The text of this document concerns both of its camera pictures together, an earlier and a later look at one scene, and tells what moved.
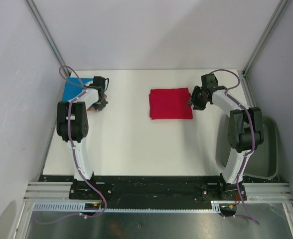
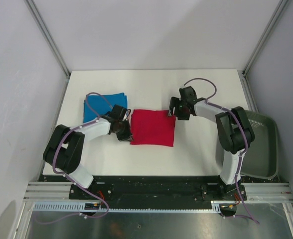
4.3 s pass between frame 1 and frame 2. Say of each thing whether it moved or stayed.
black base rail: stayed
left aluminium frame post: stayed
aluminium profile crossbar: stayed
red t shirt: moved
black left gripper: moved
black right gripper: moved
